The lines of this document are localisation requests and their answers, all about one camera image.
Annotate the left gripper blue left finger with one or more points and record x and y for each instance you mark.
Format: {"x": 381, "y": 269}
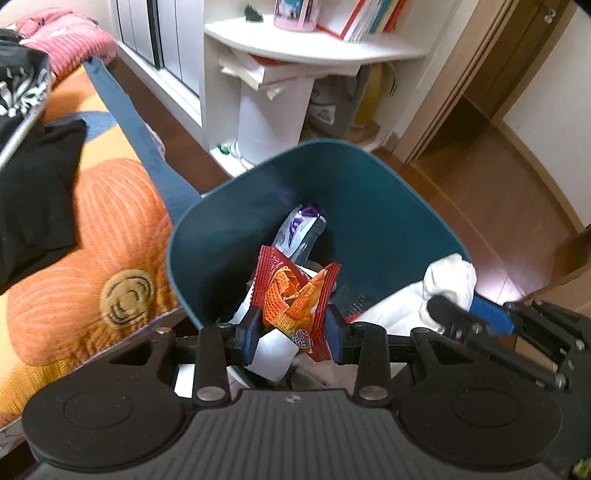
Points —
{"x": 248, "y": 333}

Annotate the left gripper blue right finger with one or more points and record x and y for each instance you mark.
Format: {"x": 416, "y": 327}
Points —
{"x": 336, "y": 334}

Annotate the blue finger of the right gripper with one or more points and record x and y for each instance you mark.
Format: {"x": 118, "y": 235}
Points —
{"x": 496, "y": 317}
{"x": 452, "y": 317}

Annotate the white tissue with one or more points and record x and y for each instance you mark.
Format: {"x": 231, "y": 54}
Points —
{"x": 451, "y": 277}

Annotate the red orange snack wrapper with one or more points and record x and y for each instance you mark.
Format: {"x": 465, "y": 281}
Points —
{"x": 294, "y": 302}

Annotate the teal trash bin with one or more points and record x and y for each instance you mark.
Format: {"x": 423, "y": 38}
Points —
{"x": 380, "y": 231}

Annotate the purple silver snack wrapper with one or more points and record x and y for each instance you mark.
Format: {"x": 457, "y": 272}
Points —
{"x": 299, "y": 232}

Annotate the orange flower quilt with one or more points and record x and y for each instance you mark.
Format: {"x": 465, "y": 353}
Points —
{"x": 127, "y": 200}

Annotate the grey jug container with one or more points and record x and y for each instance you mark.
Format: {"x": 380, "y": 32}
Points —
{"x": 335, "y": 100}

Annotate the white corner shelf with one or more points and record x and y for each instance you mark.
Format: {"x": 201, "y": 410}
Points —
{"x": 430, "y": 36}

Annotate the black patterned clothing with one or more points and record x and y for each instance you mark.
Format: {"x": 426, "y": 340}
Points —
{"x": 39, "y": 166}

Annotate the row of books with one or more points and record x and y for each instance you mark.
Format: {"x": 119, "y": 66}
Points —
{"x": 354, "y": 21}

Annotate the pink pen holder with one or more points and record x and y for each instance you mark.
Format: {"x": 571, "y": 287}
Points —
{"x": 297, "y": 15}

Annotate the small green figurine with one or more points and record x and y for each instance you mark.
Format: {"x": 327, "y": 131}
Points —
{"x": 252, "y": 15}

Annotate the pink striped blanket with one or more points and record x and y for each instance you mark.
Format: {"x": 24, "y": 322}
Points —
{"x": 67, "y": 37}

